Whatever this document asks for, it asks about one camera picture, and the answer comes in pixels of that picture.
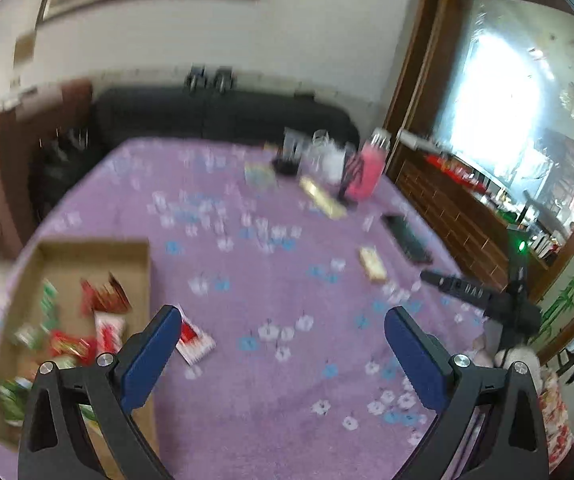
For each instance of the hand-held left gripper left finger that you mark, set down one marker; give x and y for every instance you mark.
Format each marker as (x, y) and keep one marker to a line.
(149, 355)

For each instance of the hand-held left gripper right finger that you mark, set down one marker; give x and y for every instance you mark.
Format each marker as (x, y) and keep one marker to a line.
(414, 355)

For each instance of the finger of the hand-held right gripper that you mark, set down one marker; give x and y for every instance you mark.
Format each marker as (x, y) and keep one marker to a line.
(457, 290)

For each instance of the dark red snack packet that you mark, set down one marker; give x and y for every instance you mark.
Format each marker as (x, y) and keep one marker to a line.
(107, 297)

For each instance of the red candy packet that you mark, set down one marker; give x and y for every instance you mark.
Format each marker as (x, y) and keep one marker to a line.
(72, 347)

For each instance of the cardboard box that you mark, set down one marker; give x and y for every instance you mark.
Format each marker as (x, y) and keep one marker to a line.
(92, 260)

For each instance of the green snack packet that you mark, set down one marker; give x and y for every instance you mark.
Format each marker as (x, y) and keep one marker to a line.
(49, 305)

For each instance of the small green candy packet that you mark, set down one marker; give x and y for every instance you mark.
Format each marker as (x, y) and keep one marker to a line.
(27, 335)

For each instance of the grey-green snack packet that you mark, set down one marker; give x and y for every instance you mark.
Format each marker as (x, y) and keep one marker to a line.
(12, 395)

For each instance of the person's right hand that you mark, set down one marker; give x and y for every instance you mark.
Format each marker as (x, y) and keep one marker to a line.
(517, 362)

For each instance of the wooden cabinet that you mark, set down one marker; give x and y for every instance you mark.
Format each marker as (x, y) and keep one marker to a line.
(447, 200)

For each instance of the person's floral clothing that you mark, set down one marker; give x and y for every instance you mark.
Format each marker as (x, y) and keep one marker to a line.
(557, 410)

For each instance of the pink bottle with sleeve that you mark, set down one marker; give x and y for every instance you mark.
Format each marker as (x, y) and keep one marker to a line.
(369, 170)

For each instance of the purple floral tablecloth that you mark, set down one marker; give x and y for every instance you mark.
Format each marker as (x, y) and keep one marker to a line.
(292, 270)

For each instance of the long yellow snack packet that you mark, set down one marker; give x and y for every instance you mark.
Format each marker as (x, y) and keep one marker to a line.
(322, 196)

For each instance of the brown chair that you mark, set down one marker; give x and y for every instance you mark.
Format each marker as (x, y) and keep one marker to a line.
(12, 160)

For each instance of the black sofa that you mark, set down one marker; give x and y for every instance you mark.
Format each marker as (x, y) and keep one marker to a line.
(192, 115)

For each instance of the wall notice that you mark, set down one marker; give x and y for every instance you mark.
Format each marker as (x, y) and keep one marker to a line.
(24, 46)

